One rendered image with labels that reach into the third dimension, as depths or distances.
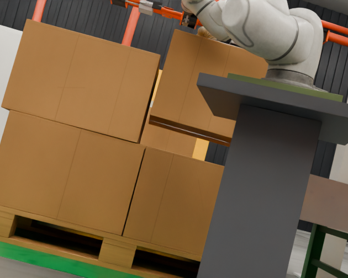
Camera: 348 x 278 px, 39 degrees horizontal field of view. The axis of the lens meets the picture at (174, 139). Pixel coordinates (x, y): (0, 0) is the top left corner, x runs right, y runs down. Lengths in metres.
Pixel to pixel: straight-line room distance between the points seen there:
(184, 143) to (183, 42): 2.12
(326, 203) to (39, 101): 1.27
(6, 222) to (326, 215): 1.32
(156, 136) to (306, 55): 2.62
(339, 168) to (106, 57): 1.96
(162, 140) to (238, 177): 2.65
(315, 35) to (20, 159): 1.28
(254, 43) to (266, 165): 0.36
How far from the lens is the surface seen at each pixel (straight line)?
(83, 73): 2.15
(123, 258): 2.13
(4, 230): 2.18
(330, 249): 3.53
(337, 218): 2.12
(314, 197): 2.08
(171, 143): 4.15
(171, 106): 2.13
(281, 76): 1.59
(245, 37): 1.47
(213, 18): 2.05
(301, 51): 1.59
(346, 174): 3.53
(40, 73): 2.18
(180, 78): 2.15
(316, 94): 1.52
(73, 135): 2.12
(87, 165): 2.11
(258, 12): 1.45
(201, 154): 9.69
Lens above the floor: 0.43
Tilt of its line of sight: 5 degrees up
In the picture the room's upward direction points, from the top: 15 degrees clockwise
